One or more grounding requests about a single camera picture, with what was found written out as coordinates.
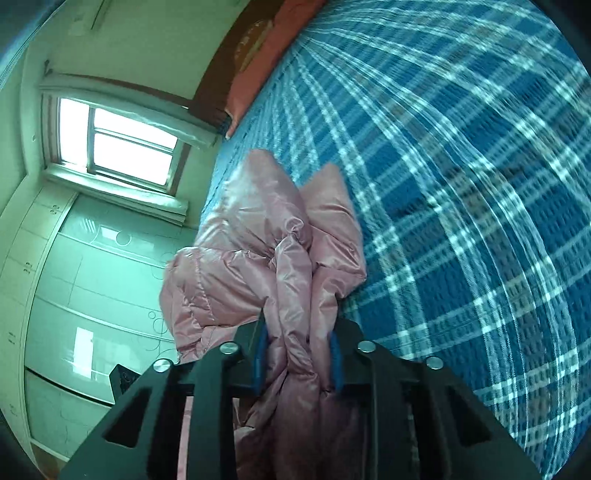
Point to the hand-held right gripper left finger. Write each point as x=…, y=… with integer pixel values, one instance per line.
x=261, y=355

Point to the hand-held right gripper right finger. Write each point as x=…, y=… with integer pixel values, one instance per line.
x=336, y=364

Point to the pink down jacket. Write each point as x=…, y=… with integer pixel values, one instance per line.
x=286, y=258

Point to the white wardrobe with circle pattern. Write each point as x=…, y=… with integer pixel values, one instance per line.
x=69, y=286

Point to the white window curtain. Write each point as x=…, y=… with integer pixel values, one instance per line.
x=138, y=203

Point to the bed with blue plaid sheet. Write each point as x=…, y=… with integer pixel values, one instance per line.
x=461, y=184

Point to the window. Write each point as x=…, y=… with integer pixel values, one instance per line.
x=120, y=152

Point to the brown wooden headboard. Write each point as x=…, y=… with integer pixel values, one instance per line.
x=212, y=97

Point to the salmon red pillow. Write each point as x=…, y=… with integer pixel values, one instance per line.
x=268, y=60

